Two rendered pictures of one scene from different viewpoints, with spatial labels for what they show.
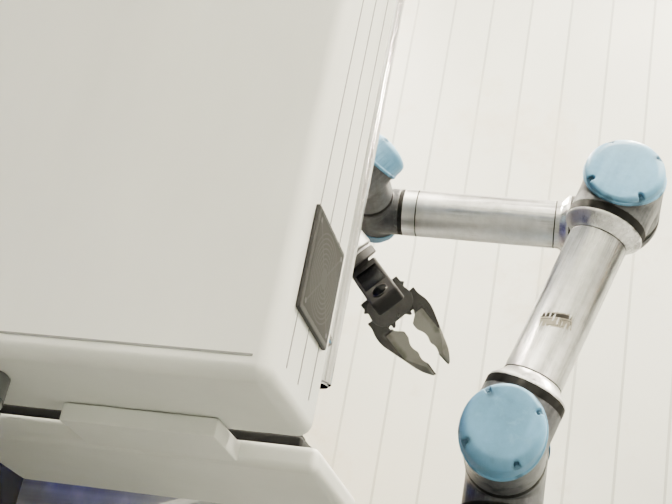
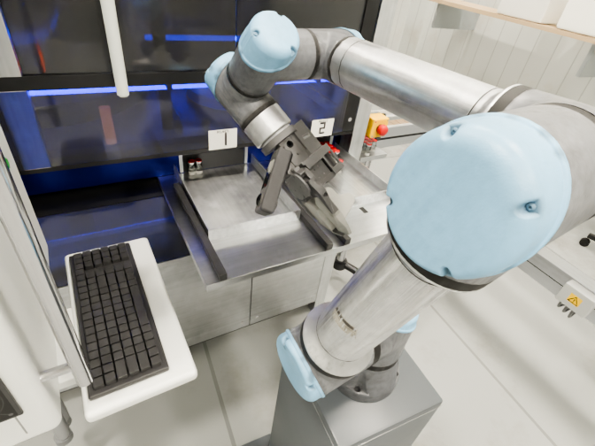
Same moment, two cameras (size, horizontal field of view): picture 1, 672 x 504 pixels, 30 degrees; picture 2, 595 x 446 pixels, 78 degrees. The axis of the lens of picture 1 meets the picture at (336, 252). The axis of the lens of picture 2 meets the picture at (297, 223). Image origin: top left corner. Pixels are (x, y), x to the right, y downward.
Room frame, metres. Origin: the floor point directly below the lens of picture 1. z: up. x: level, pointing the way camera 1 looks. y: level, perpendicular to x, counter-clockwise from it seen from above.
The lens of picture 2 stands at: (1.27, -0.44, 1.50)
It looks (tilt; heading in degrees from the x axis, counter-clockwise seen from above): 37 degrees down; 37
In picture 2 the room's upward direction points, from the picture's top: 8 degrees clockwise
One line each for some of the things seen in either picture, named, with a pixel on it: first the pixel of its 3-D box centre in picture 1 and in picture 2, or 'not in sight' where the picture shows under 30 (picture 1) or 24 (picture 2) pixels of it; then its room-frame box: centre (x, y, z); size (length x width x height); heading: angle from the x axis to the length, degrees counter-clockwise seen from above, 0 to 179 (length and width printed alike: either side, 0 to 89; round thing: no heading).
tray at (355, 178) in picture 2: not in sight; (330, 173); (2.19, 0.16, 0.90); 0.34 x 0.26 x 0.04; 71
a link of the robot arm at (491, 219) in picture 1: (499, 220); (424, 95); (1.75, -0.25, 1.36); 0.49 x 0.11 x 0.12; 77
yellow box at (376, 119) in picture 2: not in sight; (374, 124); (2.46, 0.19, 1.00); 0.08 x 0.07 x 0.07; 71
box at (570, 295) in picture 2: not in sight; (577, 298); (2.84, -0.69, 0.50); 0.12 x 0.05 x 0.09; 71
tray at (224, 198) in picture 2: not in sight; (233, 190); (1.86, 0.27, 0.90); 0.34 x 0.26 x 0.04; 71
